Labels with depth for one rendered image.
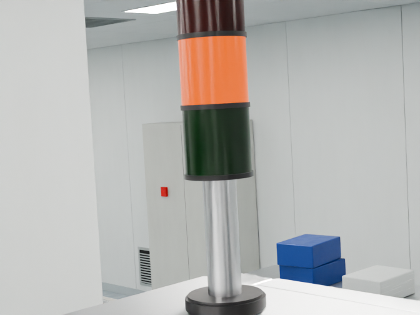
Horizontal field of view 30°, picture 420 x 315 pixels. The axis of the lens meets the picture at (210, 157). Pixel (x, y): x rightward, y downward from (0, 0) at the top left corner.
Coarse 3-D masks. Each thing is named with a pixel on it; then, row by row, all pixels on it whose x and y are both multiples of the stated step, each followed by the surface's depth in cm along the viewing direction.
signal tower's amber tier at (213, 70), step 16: (192, 48) 55; (208, 48) 54; (224, 48) 54; (240, 48) 55; (192, 64) 55; (208, 64) 54; (224, 64) 54; (240, 64) 55; (192, 80) 55; (208, 80) 54; (224, 80) 54; (240, 80) 55; (192, 96) 55; (208, 96) 54; (224, 96) 55; (240, 96) 55
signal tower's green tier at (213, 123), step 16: (192, 112) 55; (208, 112) 55; (224, 112) 55; (240, 112) 55; (192, 128) 55; (208, 128) 55; (224, 128) 55; (240, 128) 55; (192, 144) 55; (208, 144) 55; (224, 144) 55; (240, 144) 55; (192, 160) 56; (208, 160) 55; (224, 160) 55; (240, 160) 55
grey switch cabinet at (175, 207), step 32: (160, 128) 801; (160, 160) 805; (160, 192) 810; (192, 192) 775; (160, 224) 814; (192, 224) 779; (256, 224) 770; (160, 256) 819; (192, 256) 783; (256, 256) 771
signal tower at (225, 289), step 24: (216, 192) 56; (216, 216) 56; (216, 240) 56; (216, 264) 57; (240, 264) 57; (216, 288) 57; (240, 288) 57; (192, 312) 56; (216, 312) 55; (240, 312) 55
